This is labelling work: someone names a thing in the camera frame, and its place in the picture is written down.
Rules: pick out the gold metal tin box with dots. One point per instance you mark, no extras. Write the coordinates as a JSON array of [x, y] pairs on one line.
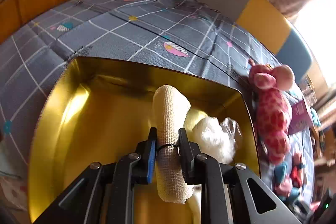
[[105, 121]]

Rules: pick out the beige gauze bandage roll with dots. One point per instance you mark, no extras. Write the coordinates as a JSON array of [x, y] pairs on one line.
[[168, 113]]

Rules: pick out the pink fluffy cloth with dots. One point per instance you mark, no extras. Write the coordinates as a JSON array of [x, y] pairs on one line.
[[283, 187]]

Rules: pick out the red and pink soft toy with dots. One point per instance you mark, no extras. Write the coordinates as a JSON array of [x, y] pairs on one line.
[[298, 171]]

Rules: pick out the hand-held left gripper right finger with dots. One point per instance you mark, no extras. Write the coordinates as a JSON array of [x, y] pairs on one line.
[[183, 158]]

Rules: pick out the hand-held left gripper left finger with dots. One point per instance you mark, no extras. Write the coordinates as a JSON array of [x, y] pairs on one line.
[[151, 161]]

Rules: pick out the white fluffy cloth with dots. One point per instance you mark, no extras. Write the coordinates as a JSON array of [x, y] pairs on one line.
[[212, 137]]

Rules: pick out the grey yellow blue headboard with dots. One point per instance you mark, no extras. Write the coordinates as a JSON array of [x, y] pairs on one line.
[[260, 16]]

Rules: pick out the teal plush toy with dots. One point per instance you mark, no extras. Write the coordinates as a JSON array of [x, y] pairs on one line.
[[315, 116]]

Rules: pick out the wooden desk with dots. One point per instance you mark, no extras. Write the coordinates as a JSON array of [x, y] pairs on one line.
[[323, 150]]

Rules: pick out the purple cardboard box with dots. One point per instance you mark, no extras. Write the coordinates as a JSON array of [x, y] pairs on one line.
[[299, 113]]

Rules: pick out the grey grid printed bedsheet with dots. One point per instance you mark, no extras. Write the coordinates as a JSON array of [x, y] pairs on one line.
[[131, 29]]

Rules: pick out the teal cloth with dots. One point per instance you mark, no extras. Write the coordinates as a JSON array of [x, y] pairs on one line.
[[281, 172]]

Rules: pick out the pink giraffe plush toy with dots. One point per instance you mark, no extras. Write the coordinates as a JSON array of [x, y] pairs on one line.
[[273, 113]]

